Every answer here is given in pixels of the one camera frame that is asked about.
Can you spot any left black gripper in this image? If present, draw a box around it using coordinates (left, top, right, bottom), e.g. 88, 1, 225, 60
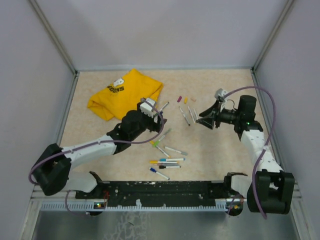
130, 102, 167, 141

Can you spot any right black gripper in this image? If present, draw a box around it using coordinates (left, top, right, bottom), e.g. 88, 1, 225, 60
196, 99, 242, 130

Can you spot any lime green cap marker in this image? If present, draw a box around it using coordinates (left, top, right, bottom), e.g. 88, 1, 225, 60
152, 128, 172, 147

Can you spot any yellow cap rainbow marker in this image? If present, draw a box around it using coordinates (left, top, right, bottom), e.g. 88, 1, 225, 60
187, 105, 196, 124

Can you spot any grey cap marker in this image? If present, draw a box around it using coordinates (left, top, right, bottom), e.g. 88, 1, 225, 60
164, 146, 188, 156

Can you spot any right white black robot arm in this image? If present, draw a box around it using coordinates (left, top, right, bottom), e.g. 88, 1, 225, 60
196, 93, 295, 215

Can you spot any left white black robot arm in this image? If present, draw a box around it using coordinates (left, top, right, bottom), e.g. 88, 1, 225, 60
28, 110, 167, 199

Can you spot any yellow cap silver marker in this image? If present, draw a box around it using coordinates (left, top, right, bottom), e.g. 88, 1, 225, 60
149, 160, 178, 165

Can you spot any black cap marker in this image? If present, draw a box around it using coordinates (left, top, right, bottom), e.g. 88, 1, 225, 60
158, 165, 181, 169

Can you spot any blue cap whiteboard marker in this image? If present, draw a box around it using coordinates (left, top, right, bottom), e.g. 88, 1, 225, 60
149, 167, 170, 181

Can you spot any yellow printed t-shirt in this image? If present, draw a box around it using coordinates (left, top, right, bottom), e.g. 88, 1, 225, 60
87, 68, 164, 121

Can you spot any cyan cap marker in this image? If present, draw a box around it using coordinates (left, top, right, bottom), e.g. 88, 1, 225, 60
159, 158, 186, 162

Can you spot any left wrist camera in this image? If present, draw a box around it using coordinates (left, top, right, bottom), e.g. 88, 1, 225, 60
139, 98, 157, 118

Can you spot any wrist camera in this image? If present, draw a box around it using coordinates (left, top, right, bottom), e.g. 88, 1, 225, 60
139, 98, 157, 118
214, 88, 228, 103

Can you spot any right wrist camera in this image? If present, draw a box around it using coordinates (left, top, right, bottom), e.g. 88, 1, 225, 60
214, 88, 228, 103

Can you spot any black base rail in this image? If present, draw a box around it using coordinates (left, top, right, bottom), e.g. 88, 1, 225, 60
75, 174, 247, 216

